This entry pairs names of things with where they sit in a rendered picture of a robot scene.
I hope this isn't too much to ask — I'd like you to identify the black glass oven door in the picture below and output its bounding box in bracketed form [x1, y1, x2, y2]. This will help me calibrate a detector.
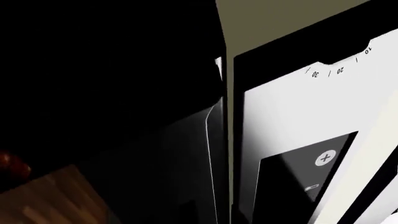
[0, 0, 230, 224]

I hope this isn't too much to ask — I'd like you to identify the oven with white control panel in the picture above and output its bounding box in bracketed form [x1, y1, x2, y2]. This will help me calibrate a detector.
[232, 0, 398, 224]

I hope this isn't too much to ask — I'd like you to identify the silver cross-head screw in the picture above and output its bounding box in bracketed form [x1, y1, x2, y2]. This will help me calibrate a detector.
[315, 149, 338, 167]

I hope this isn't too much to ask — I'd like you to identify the black timer knob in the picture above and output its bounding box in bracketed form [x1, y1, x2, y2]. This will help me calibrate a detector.
[320, 32, 373, 65]

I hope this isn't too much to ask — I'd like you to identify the brown wooden board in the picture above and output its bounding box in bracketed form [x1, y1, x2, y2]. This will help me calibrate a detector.
[0, 164, 121, 224]

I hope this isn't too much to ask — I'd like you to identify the dark red round object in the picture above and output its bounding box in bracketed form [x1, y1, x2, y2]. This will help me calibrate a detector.
[0, 149, 32, 182]

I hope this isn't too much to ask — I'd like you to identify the dark grey metal bracket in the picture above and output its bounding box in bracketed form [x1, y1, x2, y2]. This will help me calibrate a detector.
[252, 131, 360, 224]

